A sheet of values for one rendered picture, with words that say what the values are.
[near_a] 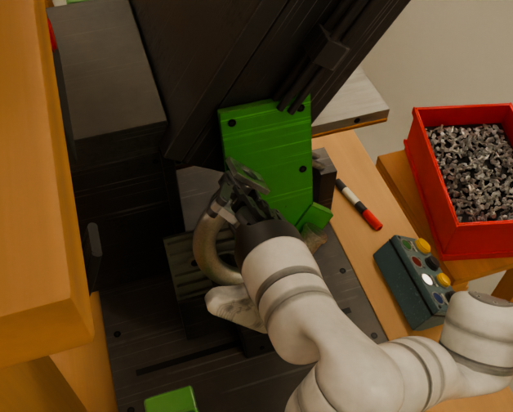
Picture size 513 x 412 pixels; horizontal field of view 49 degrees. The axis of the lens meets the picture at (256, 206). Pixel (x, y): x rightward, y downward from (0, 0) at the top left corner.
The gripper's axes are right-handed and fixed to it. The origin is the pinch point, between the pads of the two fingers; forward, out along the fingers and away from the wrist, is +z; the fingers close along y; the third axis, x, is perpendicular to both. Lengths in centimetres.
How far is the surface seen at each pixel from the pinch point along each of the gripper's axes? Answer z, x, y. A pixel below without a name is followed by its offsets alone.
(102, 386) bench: 2.2, 39.3, -5.2
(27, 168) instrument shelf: -32.6, -8.3, 30.8
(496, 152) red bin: 26, -25, -59
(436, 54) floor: 177, -47, -155
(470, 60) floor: 168, -55, -166
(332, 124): 14.9, -11.1, -15.0
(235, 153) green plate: 2.8, -3.0, 2.2
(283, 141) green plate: 2.9, -7.6, -2.1
